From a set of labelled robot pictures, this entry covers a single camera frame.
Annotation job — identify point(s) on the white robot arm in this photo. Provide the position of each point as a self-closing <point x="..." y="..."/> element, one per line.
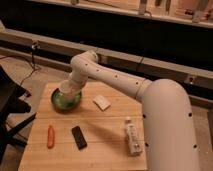
<point x="169" y="133"/>

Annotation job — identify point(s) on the white ceramic cup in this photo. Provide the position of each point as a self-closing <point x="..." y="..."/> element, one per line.
<point x="68" y="90"/>

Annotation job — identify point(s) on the green ceramic bowl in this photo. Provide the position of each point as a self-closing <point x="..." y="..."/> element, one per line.
<point x="60" y="103"/>

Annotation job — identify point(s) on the black rectangular phone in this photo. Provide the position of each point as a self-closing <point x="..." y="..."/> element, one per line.
<point x="79" y="137"/>

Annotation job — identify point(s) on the black chair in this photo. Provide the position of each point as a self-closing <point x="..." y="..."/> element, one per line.
<point x="10" y="102"/>

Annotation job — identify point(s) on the white plastic bottle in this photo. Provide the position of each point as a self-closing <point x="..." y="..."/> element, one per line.
<point x="135" y="147"/>

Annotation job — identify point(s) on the orange carrot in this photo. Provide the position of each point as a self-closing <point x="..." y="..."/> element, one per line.
<point x="50" y="137"/>

